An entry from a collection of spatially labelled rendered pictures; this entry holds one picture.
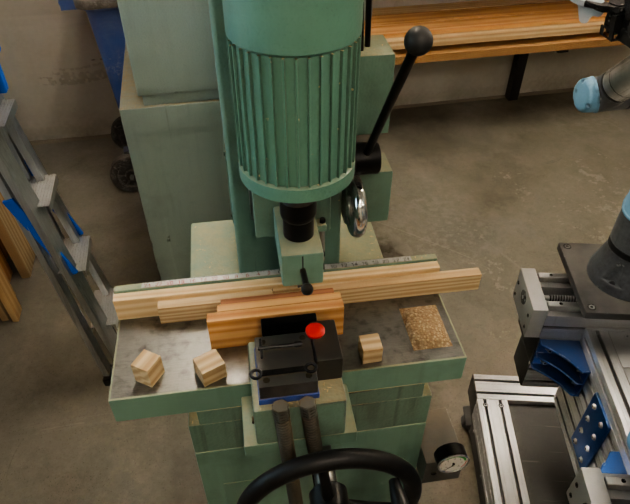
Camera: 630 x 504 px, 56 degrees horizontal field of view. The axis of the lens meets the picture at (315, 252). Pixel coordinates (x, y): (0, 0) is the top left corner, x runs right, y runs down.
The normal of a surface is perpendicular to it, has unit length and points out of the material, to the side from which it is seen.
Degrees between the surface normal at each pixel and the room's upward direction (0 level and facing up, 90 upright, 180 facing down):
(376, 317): 0
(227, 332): 90
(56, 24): 90
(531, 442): 0
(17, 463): 0
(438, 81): 90
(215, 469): 90
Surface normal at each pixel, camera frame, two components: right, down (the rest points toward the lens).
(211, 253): 0.00, -0.75
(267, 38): -0.30, 0.63
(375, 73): 0.15, 0.66
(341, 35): 0.67, 0.49
